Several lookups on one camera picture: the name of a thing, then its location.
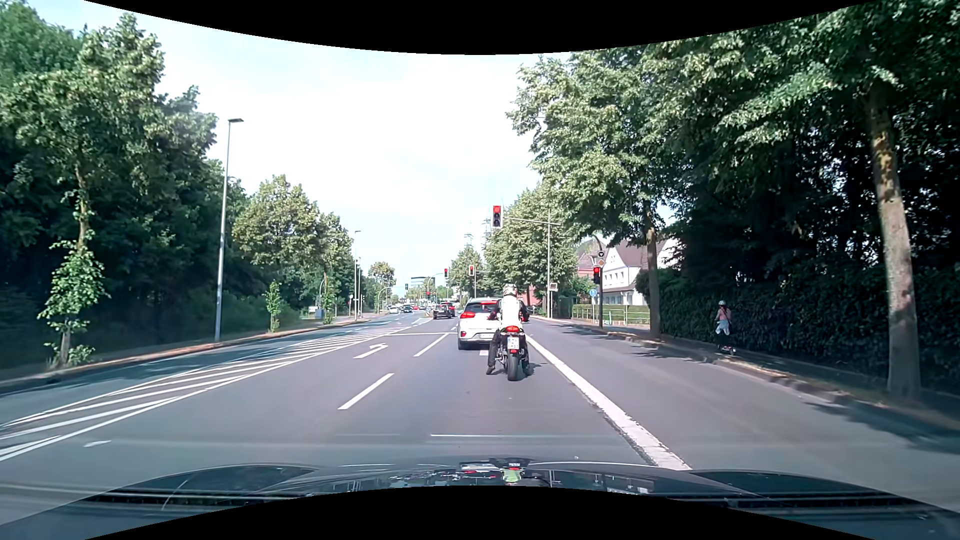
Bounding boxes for white car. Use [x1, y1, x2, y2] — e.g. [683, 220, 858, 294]
[456, 297, 502, 351]

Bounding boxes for person on motorcycle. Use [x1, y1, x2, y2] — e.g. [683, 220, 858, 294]
[486, 283, 533, 382]

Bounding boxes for queue of cars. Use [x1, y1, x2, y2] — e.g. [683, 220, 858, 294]
[385, 301, 457, 316]

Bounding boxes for red brick building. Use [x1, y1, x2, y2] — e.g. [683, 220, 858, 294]
[574, 238, 606, 282]

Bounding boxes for grey asphalt road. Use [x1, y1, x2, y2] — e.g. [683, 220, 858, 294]
[0, 311, 960, 526]

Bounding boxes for green metal fence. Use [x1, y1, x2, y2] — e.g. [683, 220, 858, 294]
[570, 303, 652, 327]

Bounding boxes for white house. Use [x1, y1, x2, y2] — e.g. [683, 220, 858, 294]
[600, 238, 680, 307]

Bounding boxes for road markings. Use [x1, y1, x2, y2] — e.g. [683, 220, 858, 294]
[0, 318, 693, 472]

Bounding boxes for car's own bonnet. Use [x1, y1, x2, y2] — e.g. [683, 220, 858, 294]
[0, 458, 960, 540]

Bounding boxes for row of trees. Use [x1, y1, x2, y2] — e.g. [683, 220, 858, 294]
[448, 0, 960, 399]
[0, 0, 397, 370]

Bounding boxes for dark green hedge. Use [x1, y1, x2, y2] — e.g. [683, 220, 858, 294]
[634, 264, 960, 394]

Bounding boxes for tall grey lamp post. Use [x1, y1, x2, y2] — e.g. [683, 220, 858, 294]
[213, 117, 245, 343]

